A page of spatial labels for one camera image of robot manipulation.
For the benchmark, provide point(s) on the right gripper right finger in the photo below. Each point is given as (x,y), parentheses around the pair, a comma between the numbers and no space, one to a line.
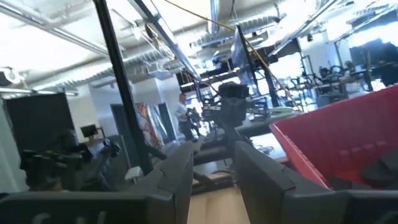
(280,202)

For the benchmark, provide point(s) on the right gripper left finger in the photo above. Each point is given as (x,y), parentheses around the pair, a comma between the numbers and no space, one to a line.
(149,202)

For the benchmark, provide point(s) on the black thong flip-flop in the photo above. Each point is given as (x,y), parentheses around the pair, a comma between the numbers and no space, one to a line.
(384,169)

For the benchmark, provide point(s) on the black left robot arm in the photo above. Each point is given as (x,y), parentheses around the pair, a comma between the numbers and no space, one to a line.
(233,102)

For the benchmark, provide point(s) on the red plastic bin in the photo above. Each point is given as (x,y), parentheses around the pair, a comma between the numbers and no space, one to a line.
(342,140)

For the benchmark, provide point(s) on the person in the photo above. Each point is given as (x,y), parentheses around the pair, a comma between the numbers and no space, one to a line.
(183,118)

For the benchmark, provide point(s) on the mint green stapler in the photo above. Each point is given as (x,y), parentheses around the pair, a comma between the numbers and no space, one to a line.
(282,109)

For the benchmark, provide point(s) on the small background monitor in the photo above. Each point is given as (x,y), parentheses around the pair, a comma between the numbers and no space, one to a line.
(89,130)

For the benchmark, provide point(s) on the black partition panel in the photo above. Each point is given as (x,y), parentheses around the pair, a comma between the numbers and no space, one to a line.
(37,121)

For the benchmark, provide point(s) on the colourful wall painting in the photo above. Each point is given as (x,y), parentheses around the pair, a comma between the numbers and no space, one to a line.
(149,124)

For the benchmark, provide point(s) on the black aluminium rig frame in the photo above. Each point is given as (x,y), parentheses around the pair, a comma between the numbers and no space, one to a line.
(121,77)

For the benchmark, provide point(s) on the silver ventilation duct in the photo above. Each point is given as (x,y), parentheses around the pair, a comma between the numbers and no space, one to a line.
(236,29)

